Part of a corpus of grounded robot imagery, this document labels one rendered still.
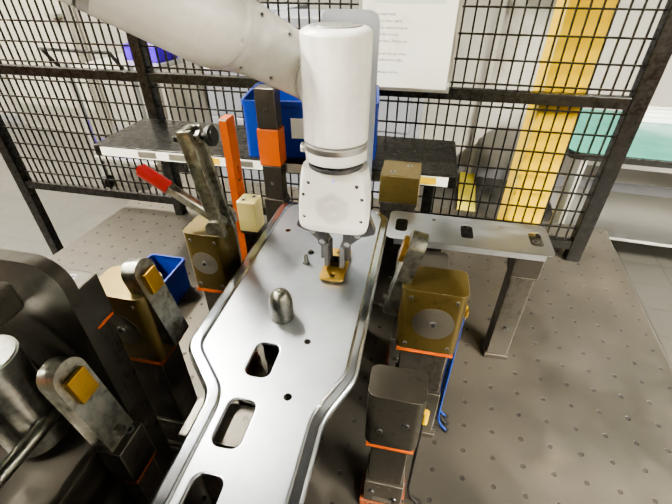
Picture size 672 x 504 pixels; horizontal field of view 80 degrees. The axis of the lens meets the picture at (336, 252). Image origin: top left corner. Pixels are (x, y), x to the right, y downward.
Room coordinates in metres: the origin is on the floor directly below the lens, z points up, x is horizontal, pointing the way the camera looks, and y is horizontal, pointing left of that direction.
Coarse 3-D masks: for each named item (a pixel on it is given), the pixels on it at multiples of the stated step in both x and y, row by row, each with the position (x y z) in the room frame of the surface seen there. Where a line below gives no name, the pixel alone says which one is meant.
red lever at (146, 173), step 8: (136, 168) 0.58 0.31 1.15; (144, 168) 0.58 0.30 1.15; (144, 176) 0.57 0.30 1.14; (152, 176) 0.57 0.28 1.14; (160, 176) 0.58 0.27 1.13; (152, 184) 0.57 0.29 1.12; (160, 184) 0.57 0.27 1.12; (168, 184) 0.57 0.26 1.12; (168, 192) 0.57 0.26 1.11; (176, 192) 0.56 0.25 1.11; (184, 192) 0.57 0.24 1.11; (184, 200) 0.56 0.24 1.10; (192, 200) 0.56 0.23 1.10; (192, 208) 0.56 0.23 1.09; (200, 208) 0.56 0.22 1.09; (224, 216) 0.56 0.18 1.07
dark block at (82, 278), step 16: (80, 272) 0.35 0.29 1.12; (80, 288) 0.33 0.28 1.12; (96, 288) 0.34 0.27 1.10; (96, 304) 0.34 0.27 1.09; (96, 320) 0.33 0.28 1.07; (112, 336) 0.34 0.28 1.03; (112, 352) 0.33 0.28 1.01; (128, 368) 0.34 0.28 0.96; (128, 384) 0.33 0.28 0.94; (144, 400) 0.34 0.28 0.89; (144, 416) 0.33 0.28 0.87; (160, 432) 0.34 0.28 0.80; (160, 448) 0.33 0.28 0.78; (160, 464) 0.32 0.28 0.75
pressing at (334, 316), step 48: (288, 240) 0.59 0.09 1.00; (336, 240) 0.59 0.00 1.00; (384, 240) 0.60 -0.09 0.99; (240, 288) 0.46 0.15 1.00; (288, 288) 0.46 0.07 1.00; (336, 288) 0.46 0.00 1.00; (240, 336) 0.37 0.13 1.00; (288, 336) 0.37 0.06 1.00; (336, 336) 0.37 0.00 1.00; (240, 384) 0.29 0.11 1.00; (288, 384) 0.29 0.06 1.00; (336, 384) 0.29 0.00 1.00; (192, 432) 0.23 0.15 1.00; (288, 432) 0.23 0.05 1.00; (192, 480) 0.18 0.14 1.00; (240, 480) 0.18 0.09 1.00; (288, 480) 0.18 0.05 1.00
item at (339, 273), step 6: (336, 252) 0.55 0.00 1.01; (336, 258) 0.52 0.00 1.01; (330, 264) 0.51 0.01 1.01; (336, 264) 0.51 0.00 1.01; (324, 270) 0.50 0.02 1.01; (330, 270) 0.50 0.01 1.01; (336, 270) 0.50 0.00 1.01; (342, 270) 0.50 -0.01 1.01; (324, 276) 0.48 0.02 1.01; (336, 276) 0.48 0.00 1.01; (342, 276) 0.48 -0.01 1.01
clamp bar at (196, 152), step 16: (192, 128) 0.57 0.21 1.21; (208, 128) 0.55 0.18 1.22; (192, 144) 0.54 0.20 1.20; (208, 144) 0.54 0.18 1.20; (192, 160) 0.54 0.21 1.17; (208, 160) 0.57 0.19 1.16; (192, 176) 0.54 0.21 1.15; (208, 176) 0.57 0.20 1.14; (208, 192) 0.54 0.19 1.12; (208, 208) 0.54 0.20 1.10; (224, 208) 0.57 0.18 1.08; (224, 224) 0.54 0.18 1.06
